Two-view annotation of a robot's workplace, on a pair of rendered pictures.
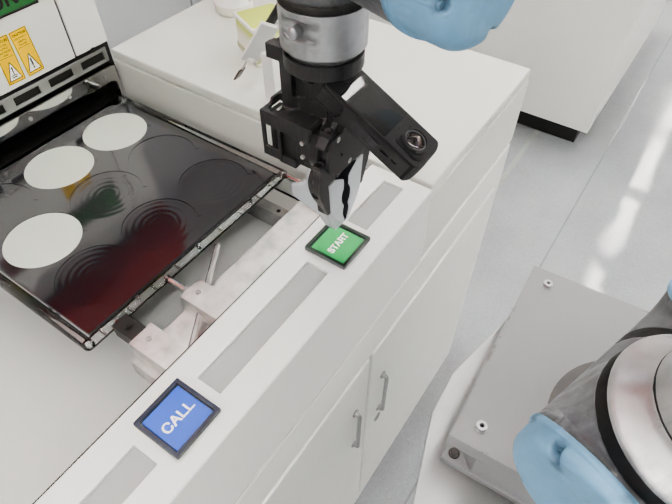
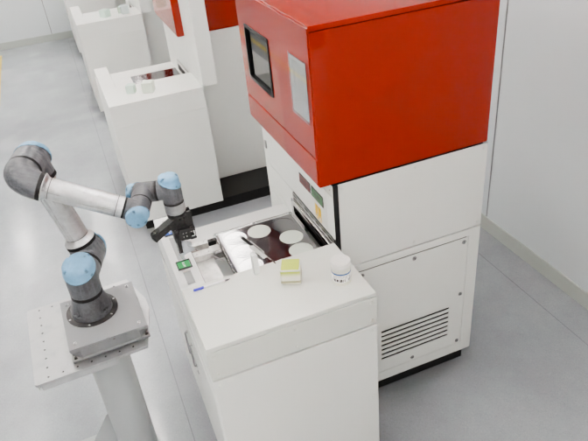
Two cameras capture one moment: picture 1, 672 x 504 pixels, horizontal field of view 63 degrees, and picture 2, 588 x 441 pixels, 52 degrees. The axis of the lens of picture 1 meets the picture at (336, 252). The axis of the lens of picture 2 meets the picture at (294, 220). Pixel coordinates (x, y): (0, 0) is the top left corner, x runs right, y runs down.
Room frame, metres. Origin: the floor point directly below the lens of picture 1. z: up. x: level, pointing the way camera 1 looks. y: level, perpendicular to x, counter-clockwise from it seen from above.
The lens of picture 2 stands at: (1.94, -1.27, 2.35)
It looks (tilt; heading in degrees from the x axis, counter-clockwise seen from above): 33 degrees down; 127
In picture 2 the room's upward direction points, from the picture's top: 6 degrees counter-clockwise
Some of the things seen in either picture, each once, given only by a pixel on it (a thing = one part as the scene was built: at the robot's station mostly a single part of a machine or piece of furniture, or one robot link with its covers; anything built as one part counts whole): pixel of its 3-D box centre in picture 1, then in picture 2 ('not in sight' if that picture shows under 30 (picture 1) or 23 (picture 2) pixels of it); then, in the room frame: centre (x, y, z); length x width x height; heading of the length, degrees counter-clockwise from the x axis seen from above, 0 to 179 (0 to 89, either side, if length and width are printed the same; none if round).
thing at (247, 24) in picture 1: (264, 35); (290, 271); (0.86, 0.12, 1.00); 0.07 x 0.07 x 0.07; 31
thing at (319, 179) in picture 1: (326, 176); not in sight; (0.42, 0.01, 1.08); 0.05 x 0.02 x 0.09; 146
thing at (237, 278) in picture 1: (258, 281); (209, 270); (0.45, 0.10, 0.87); 0.36 x 0.08 x 0.03; 146
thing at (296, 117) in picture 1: (318, 104); (181, 224); (0.45, 0.02, 1.14); 0.09 x 0.08 x 0.12; 56
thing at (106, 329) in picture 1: (199, 248); (226, 256); (0.49, 0.18, 0.90); 0.38 x 0.01 x 0.01; 146
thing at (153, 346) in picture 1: (167, 355); (198, 245); (0.32, 0.19, 0.89); 0.08 x 0.03 x 0.03; 56
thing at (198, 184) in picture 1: (107, 195); (267, 244); (0.59, 0.33, 0.90); 0.34 x 0.34 x 0.01; 56
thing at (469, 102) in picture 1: (317, 95); (278, 306); (0.85, 0.03, 0.89); 0.62 x 0.35 x 0.14; 56
